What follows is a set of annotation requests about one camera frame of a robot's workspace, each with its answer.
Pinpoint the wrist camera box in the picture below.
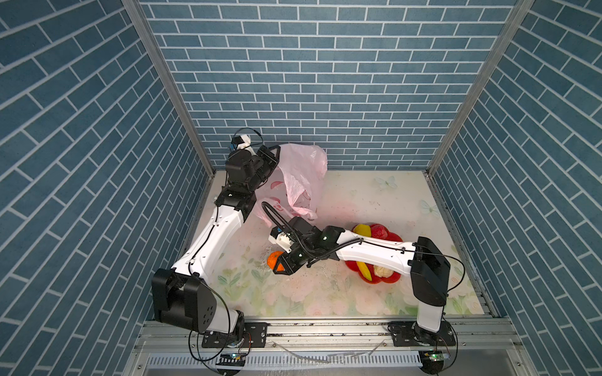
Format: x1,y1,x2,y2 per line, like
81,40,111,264
230,134,256,155
268,227,293,252

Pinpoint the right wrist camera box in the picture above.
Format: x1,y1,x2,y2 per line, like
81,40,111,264
268,227,293,252

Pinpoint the yellow fake banana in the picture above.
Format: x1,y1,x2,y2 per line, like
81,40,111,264
356,262,372,282

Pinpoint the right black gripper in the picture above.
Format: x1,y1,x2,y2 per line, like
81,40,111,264
269,241,315,274

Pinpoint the red fake fruit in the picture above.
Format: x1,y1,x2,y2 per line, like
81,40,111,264
370,224,389,240

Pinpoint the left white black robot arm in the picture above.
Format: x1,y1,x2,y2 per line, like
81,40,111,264
151,145,281,341

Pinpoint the pink plastic bag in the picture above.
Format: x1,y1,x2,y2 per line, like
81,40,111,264
252,144,328,226

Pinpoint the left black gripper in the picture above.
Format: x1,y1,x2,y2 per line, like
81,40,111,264
243,143,279,195

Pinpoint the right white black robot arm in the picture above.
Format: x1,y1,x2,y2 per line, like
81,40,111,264
269,217,451,346

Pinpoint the red flower-shaped plate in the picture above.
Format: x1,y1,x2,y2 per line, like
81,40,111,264
338,230,411,285

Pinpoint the yellow round fake fruit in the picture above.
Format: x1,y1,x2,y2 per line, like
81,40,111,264
353,224,372,238

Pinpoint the right black corrugated cable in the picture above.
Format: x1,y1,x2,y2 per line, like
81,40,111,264
261,201,363,268

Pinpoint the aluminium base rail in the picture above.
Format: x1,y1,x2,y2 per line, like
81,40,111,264
125,315,536,375

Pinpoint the large cream fake bun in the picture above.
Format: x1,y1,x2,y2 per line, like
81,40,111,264
373,266,394,279

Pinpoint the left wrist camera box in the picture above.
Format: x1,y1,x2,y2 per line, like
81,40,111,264
230,134,256,155

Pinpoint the orange fake fruit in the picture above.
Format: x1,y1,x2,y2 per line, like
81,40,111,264
267,251,285,273

